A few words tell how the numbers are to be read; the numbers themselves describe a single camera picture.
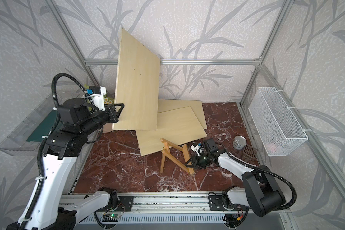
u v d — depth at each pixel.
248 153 0.89
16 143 0.57
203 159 0.74
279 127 0.62
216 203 0.73
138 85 0.70
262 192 0.42
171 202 0.75
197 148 0.81
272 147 0.71
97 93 0.50
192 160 0.77
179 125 1.02
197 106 1.17
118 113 0.58
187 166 0.77
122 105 0.60
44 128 0.66
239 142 0.91
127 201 0.75
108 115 0.52
